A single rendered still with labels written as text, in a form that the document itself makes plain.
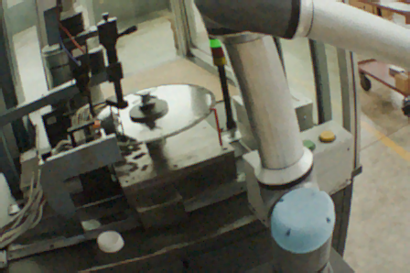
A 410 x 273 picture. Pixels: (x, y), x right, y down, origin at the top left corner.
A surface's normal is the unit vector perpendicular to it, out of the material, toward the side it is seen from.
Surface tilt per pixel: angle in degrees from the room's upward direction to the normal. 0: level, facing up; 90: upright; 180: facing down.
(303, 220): 8
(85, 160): 90
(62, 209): 90
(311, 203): 8
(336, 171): 90
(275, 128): 90
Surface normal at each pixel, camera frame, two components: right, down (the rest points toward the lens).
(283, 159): -0.07, 0.50
